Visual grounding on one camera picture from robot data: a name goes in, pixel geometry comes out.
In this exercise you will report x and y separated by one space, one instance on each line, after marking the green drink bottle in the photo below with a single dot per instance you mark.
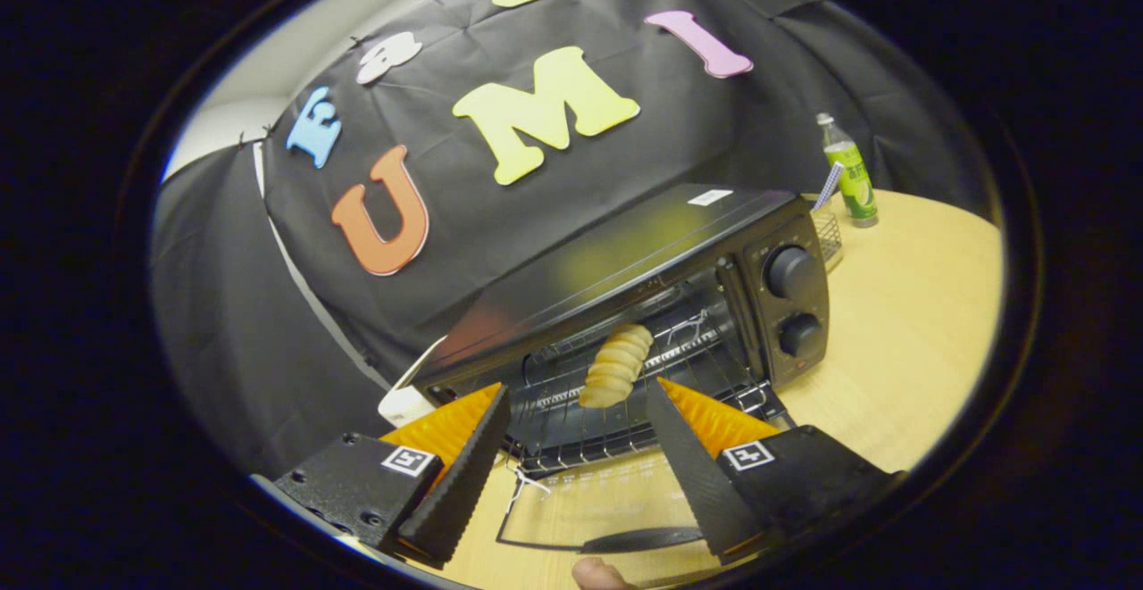
853 179

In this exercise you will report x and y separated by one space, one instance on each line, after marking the yellow ridged bread roll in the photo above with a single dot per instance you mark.
616 367

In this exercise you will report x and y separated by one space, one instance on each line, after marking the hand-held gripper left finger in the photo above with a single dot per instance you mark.
464 483

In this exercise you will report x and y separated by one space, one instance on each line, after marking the black toaster oven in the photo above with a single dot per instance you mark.
625 251

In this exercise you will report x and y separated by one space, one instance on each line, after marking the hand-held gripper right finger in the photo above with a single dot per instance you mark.
692 474

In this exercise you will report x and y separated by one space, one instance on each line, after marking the white bread toaster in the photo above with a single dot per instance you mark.
402 407

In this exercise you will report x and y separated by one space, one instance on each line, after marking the striped drinking straw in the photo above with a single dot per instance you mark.
827 186

